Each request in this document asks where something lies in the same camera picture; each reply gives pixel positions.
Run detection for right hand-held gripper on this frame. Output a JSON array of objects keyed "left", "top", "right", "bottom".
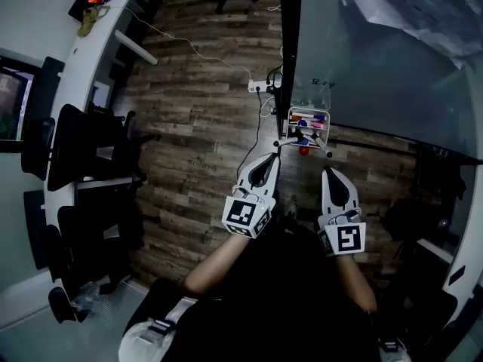
[{"left": 317, "top": 165, "right": 368, "bottom": 258}]

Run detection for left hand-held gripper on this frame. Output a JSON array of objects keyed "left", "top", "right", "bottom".
[{"left": 221, "top": 152, "right": 282, "bottom": 239}]

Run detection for white black-capped whiteboard marker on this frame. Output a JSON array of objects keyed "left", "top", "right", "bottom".
[
  {"left": 309, "top": 131, "right": 334, "bottom": 159},
  {"left": 273, "top": 135, "right": 303, "bottom": 149}
]

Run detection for person's left forearm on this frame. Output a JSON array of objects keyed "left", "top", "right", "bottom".
[{"left": 183, "top": 234, "right": 251, "bottom": 298}]

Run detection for person's right forearm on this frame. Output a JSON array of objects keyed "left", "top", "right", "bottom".
[{"left": 334, "top": 253, "right": 379, "bottom": 314}]

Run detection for white marker tray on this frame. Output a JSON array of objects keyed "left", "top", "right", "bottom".
[{"left": 285, "top": 106, "right": 331, "bottom": 149}]

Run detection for grey glass whiteboard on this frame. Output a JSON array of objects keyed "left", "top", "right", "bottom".
[{"left": 289, "top": 0, "right": 483, "bottom": 162}]

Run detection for person's grey shoe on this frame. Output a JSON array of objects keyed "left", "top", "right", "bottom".
[{"left": 283, "top": 196, "right": 299, "bottom": 218}]

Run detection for black backpack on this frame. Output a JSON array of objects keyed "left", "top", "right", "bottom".
[{"left": 381, "top": 197, "right": 456, "bottom": 243}]

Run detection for person's black clothing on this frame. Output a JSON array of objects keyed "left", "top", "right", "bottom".
[{"left": 161, "top": 186, "right": 383, "bottom": 362}]

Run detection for white side desk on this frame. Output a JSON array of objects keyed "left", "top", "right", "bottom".
[{"left": 414, "top": 152, "right": 483, "bottom": 318}]

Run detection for black mesh office chair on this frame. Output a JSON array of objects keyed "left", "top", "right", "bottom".
[
  {"left": 45, "top": 103, "right": 162, "bottom": 192},
  {"left": 42, "top": 201, "right": 147, "bottom": 297}
]

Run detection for clear plastic bag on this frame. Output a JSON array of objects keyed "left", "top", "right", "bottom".
[{"left": 69, "top": 280, "right": 115, "bottom": 330}]

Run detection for white paper sheets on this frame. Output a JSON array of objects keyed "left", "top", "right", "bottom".
[{"left": 338, "top": 0, "right": 483, "bottom": 70}]

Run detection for white curved desk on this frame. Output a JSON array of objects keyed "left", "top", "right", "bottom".
[{"left": 0, "top": 0, "right": 160, "bottom": 331}]

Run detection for black laptop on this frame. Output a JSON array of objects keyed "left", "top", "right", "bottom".
[{"left": 66, "top": 0, "right": 129, "bottom": 24}]

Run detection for computer monitor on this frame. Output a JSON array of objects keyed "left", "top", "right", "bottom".
[{"left": 0, "top": 56, "right": 42, "bottom": 142}]

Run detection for black power cable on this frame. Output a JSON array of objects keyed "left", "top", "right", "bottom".
[{"left": 235, "top": 88, "right": 264, "bottom": 176}]

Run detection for short white cable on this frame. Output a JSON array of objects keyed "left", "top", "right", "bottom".
[{"left": 259, "top": 95, "right": 278, "bottom": 118}]

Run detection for long white cable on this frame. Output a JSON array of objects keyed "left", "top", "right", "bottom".
[{"left": 122, "top": 5, "right": 253, "bottom": 84}]

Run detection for white harness strap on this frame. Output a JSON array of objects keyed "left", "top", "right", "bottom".
[
  {"left": 377, "top": 336, "right": 413, "bottom": 362},
  {"left": 118, "top": 296, "right": 198, "bottom": 362}
]

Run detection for olive green cord bundle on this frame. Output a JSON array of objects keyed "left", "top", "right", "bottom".
[{"left": 76, "top": 5, "right": 111, "bottom": 38}]

